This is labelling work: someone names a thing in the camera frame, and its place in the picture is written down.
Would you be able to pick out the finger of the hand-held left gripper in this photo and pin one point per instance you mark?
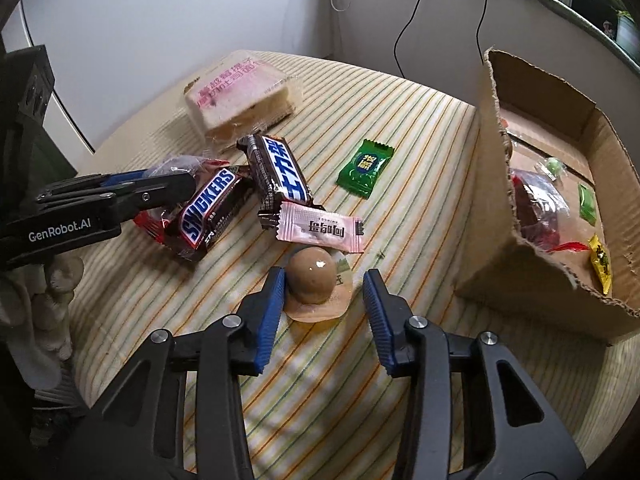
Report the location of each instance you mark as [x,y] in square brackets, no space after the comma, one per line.
[160,192]
[120,179]

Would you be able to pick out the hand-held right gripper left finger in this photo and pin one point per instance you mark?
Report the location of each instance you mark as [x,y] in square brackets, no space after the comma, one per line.
[270,315]

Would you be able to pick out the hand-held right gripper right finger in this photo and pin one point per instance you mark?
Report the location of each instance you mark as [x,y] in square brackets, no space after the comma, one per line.
[382,325]

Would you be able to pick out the clear packet red contents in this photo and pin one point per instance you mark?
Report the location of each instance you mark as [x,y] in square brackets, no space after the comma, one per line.
[160,227]

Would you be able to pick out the brown chocolate bar blue print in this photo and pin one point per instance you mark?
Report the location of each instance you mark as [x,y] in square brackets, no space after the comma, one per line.
[210,210]

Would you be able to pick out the vacuum-packed brown egg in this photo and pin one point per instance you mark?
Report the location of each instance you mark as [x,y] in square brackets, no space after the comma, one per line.
[312,277]

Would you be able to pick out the pink snack packet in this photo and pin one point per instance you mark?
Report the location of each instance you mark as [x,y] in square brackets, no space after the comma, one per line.
[322,227]

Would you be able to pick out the dark chocolate bar white print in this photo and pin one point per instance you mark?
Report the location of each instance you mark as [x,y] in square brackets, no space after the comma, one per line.
[277,175]

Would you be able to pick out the bagged sliced bread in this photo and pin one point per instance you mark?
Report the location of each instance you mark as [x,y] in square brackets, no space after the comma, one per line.
[235,95]

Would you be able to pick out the cardboard box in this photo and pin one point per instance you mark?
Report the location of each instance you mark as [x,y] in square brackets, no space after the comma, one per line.
[495,240]

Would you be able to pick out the green candy packet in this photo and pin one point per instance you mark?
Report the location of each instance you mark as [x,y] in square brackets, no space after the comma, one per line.
[364,167]

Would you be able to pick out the clear packet dark contents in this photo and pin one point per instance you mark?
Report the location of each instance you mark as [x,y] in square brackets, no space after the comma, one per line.
[542,205]

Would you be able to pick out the yellow snack packet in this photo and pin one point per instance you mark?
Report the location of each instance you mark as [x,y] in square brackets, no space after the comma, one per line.
[600,262]

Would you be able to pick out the clear green candy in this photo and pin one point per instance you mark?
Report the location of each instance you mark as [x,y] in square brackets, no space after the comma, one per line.
[551,167]

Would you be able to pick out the small green snack packet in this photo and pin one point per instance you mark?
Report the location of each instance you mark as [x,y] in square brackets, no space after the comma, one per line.
[587,205]

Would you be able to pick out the person's left hand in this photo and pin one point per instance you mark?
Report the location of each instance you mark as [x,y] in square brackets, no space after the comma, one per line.
[45,320]

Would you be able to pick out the striped tablecloth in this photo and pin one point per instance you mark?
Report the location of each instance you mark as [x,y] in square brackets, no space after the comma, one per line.
[425,240]

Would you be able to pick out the potted spider plant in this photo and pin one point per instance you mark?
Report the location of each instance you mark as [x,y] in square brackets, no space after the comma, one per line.
[627,30]

